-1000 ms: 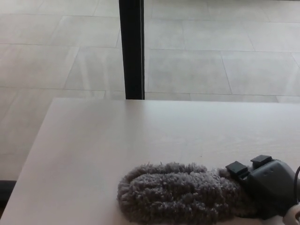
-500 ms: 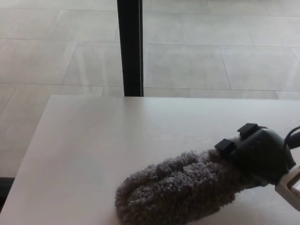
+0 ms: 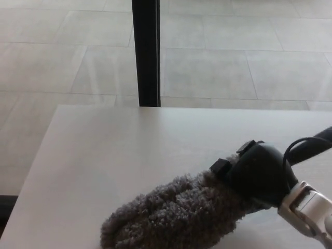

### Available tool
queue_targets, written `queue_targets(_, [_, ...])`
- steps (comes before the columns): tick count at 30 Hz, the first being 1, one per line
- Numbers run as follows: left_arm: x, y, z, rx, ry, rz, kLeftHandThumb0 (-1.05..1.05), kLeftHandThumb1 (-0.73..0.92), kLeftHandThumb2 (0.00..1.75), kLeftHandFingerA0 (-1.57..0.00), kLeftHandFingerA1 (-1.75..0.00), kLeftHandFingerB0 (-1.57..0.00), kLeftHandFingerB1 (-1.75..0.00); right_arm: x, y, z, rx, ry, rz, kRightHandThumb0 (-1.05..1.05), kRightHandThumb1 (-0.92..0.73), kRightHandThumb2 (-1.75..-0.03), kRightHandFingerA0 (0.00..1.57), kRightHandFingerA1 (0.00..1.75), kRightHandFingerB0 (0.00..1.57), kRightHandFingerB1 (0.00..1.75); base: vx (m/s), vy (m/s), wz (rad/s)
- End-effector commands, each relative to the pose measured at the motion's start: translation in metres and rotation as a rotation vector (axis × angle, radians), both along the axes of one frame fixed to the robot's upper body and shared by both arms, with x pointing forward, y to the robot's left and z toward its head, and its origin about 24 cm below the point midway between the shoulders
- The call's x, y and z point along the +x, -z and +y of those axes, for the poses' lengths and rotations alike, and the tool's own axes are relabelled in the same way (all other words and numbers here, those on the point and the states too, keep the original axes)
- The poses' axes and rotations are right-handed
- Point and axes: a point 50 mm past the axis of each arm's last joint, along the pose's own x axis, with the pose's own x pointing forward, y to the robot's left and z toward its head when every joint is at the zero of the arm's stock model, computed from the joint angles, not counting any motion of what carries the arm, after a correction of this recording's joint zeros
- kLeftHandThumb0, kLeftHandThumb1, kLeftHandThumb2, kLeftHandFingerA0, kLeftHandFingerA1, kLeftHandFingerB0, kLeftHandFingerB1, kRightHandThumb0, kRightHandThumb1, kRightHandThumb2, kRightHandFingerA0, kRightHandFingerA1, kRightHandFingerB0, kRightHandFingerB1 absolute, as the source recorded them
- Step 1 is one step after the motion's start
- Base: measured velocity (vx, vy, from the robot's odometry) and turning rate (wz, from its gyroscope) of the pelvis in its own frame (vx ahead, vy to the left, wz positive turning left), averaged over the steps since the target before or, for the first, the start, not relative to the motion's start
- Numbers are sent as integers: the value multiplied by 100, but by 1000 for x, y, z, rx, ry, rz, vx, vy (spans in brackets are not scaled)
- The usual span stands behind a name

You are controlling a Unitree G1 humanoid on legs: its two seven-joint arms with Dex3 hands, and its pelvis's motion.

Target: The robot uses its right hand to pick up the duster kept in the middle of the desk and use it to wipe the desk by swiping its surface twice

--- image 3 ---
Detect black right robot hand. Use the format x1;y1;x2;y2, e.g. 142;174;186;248
209;140;299;210

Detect grey fluffy microfibre duster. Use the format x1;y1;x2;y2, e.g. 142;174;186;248
100;125;332;249

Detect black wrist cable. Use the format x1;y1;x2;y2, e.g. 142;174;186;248
283;136;332;194

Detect black vertical frame post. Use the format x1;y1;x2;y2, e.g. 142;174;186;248
131;0;162;107

